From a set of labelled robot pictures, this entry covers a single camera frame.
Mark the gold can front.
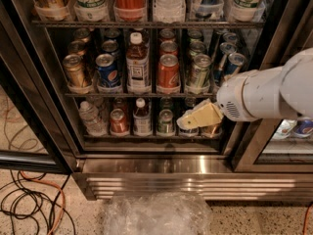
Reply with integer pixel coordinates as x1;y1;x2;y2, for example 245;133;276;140
63;54;91;88

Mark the green can lower shelf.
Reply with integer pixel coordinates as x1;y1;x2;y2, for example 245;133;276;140
157;109;174;134

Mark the tea bottle lower shelf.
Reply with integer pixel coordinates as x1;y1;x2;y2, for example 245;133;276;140
133;98;152;136

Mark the brown tea bottle middle shelf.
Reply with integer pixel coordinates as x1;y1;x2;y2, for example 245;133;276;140
126;32;150;88

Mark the green soda can front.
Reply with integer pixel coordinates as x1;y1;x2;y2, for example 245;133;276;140
187;54;212;88

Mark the gold can lower shelf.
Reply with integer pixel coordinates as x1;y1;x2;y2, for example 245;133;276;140
201;124;222;138

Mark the clear plastic bag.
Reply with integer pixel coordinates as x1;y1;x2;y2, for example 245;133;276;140
103;192;211;235

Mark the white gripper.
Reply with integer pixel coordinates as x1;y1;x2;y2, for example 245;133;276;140
176;70;259;130

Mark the blue red bull can front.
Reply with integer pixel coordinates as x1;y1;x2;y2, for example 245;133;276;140
222;52;246;81

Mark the blue pepsi can front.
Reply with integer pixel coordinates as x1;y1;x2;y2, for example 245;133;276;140
96;54;120;88

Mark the orange cable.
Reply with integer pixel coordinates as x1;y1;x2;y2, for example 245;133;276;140
302;203;313;235
19;170;67;235

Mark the orange cable left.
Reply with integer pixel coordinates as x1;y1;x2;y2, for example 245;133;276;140
19;170;67;235

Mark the stainless steel fridge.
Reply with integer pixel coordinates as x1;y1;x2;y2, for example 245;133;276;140
0;0;312;202

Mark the orange cable right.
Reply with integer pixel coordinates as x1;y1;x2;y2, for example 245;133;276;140
302;203;313;235

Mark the red can lower shelf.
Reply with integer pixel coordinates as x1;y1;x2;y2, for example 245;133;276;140
110;109;129;133

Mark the black cables left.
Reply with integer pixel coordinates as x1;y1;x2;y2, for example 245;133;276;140
0;169;76;235

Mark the clear water bottle lower shelf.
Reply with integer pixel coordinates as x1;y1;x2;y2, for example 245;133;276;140
78;101;107;136

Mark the blue can lower shelf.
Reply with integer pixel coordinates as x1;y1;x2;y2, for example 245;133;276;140
179;128;199;137

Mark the red coca-cola bottle top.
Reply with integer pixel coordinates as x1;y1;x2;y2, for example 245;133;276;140
115;0;146;22

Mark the red cola can front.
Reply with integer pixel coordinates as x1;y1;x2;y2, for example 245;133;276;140
157;54;179;88

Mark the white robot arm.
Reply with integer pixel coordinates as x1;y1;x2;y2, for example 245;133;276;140
177;48;313;130

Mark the blue can right compartment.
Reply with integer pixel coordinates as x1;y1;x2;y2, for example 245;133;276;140
292;120;313;138

